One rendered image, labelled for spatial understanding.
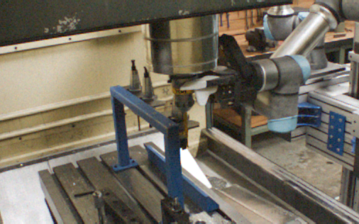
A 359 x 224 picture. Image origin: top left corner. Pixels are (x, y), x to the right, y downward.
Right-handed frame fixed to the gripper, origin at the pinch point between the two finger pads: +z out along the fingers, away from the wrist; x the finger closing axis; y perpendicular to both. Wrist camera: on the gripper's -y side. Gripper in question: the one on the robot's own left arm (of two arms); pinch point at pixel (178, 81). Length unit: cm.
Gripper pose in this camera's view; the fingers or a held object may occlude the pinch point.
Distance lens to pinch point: 96.2
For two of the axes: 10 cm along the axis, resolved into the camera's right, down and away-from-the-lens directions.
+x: -4.7, -2.8, 8.3
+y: 0.3, 9.4, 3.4
